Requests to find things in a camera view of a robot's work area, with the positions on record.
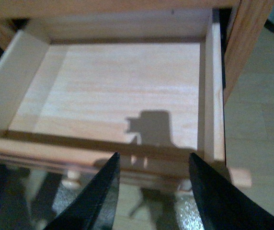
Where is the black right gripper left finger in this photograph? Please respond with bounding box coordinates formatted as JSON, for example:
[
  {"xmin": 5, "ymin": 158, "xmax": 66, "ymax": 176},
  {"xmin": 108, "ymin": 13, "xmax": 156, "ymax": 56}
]
[{"xmin": 45, "ymin": 152, "xmax": 120, "ymax": 230}]

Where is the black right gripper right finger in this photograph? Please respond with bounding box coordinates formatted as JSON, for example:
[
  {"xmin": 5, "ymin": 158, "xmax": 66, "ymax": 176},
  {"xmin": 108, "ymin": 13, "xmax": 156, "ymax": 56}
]
[{"xmin": 189, "ymin": 153, "xmax": 274, "ymax": 230}]

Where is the wooden drawer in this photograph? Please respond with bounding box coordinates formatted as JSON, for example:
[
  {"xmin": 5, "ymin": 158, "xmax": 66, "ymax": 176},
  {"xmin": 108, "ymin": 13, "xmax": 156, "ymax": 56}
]
[{"xmin": 0, "ymin": 8, "xmax": 251, "ymax": 190}]

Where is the wooden nightstand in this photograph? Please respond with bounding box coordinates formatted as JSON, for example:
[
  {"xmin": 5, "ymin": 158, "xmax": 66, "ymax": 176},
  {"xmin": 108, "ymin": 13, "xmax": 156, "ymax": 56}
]
[{"xmin": 0, "ymin": 0, "xmax": 274, "ymax": 106}]

